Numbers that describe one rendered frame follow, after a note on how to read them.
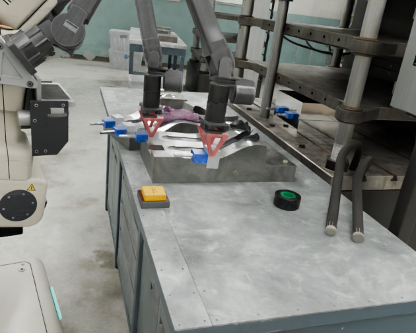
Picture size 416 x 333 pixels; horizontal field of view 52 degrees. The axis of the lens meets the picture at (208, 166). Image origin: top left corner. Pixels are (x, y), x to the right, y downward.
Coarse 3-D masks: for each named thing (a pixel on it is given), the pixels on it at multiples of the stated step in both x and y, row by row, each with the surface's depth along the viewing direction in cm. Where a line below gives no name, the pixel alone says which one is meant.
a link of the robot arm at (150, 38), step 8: (136, 0) 140; (144, 0) 140; (136, 8) 140; (144, 8) 139; (152, 8) 140; (144, 16) 139; (152, 16) 140; (144, 24) 139; (152, 24) 139; (144, 32) 139; (152, 32) 139; (144, 40) 138; (152, 40) 138; (144, 48) 137; (152, 48) 138; (160, 48) 138; (144, 56) 142; (160, 56) 138; (160, 64) 140
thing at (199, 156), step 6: (192, 150) 122; (198, 150) 123; (204, 150) 124; (174, 156) 120; (180, 156) 120; (186, 156) 121; (192, 156) 121; (198, 156) 120; (204, 156) 121; (216, 156) 121; (198, 162) 121; (204, 162) 121; (210, 162) 122; (216, 162) 122
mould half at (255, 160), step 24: (144, 144) 147; (168, 144) 142; (192, 144) 147; (216, 144) 146; (240, 144) 140; (264, 144) 141; (168, 168) 133; (192, 168) 135; (216, 168) 138; (240, 168) 140; (264, 168) 143; (288, 168) 146
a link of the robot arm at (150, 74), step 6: (150, 72) 139; (156, 72) 139; (144, 78) 138; (150, 78) 137; (156, 78) 137; (144, 84) 139; (150, 84) 138; (156, 84) 138; (150, 90) 138; (156, 90) 139
